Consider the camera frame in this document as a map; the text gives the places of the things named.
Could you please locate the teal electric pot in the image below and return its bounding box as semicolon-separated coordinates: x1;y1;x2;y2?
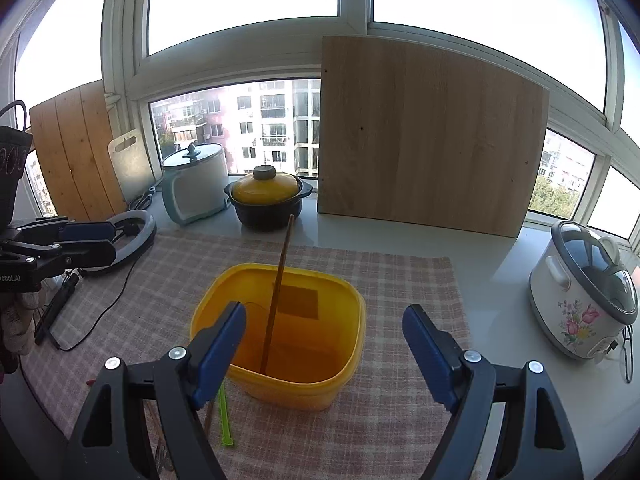
161;142;232;226

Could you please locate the plaid cloth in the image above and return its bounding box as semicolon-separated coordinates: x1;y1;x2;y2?
20;230;473;480

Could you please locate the black handled tool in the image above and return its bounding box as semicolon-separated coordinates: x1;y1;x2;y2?
127;185;163;211

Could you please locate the black ring light stand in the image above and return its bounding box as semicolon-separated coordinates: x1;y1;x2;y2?
34;272;81;345

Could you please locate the rice cooker power cable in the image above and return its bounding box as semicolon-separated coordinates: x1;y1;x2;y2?
595;325;636;386

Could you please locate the large light wooden board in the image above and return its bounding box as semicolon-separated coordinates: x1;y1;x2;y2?
317;35;551;239

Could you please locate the black pouch with loop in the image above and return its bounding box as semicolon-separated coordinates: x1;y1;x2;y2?
0;101;35;226

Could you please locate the white floral rice cooker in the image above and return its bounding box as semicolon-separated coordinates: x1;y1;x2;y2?
529;220;640;361

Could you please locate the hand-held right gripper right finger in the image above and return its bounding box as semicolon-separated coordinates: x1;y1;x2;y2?
402;304;586;480

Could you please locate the green plastic spoon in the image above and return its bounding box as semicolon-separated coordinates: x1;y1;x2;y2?
216;382;236;447

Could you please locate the yellow plastic container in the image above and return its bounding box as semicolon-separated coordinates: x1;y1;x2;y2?
189;262;367;412

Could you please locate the white cutting board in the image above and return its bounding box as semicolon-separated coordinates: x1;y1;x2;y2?
107;129;157;202

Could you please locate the black cable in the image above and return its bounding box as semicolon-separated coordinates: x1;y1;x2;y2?
47;255;138;352

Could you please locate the black casserole pot yellow lid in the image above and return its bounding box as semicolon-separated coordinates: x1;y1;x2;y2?
224;165;314;231

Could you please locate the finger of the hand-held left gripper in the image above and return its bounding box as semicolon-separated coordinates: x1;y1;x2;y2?
0;239;117;274
15;216;117;244

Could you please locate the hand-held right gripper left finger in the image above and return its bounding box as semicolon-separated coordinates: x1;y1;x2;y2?
62;301;247;480

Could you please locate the pine plank board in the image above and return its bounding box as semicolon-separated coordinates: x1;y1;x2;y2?
28;79;128;222

